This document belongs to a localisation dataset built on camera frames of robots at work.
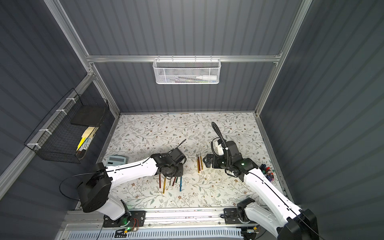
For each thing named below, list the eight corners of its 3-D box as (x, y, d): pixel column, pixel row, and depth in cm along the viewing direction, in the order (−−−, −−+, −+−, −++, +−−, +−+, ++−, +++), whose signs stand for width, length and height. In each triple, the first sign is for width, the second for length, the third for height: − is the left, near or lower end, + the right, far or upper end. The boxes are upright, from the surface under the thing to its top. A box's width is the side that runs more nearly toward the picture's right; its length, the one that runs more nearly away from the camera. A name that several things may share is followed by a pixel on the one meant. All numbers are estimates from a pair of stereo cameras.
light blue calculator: (108, 166, 94) (105, 163, 91) (111, 158, 98) (108, 155, 95) (126, 166, 94) (123, 163, 91) (128, 158, 98) (126, 155, 95)
